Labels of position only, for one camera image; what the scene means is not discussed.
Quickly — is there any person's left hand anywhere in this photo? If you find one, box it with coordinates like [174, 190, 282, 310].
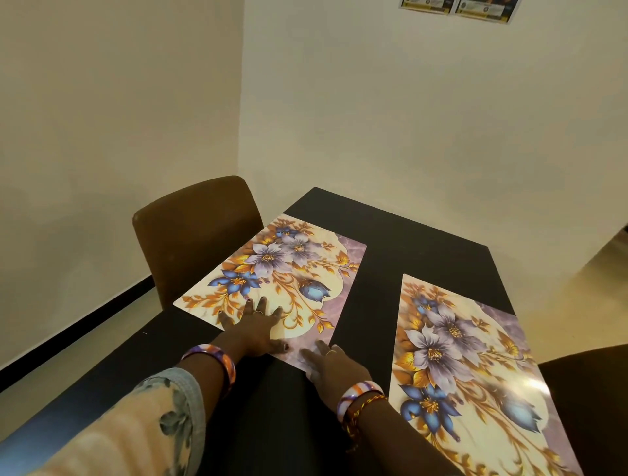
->
[213, 296, 291, 364]

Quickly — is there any person's right hand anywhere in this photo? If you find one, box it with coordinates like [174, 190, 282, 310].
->
[299, 341, 374, 413]

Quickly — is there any floral placemat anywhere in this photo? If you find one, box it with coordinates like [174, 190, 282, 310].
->
[173, 213, 368, 373]
[387, 273, 585, 476]

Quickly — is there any brown chair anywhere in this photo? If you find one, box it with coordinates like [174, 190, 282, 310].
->
[538, 344, 628, 476]
[132, 175, 265, 311]

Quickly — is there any person's right forearm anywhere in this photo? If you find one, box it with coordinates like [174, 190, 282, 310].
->
[351, 396, 464, 476]

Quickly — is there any white purple bangle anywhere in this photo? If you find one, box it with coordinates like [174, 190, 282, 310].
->
[336, 381, 385, 424]

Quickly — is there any orange purple bangle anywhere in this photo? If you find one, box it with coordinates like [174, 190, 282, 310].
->
[181, 344, 237, 394]

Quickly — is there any black table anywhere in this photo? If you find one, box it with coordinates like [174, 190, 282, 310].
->
[0, 186, 587, 476]

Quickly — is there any red yellow thread bracelet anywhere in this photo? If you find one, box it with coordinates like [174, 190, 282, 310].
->
[343, 394, 389, 452]

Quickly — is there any wall picture frame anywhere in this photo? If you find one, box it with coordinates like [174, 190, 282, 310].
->
[400, 0, 458, 16]
[453, 0, 521, 24]

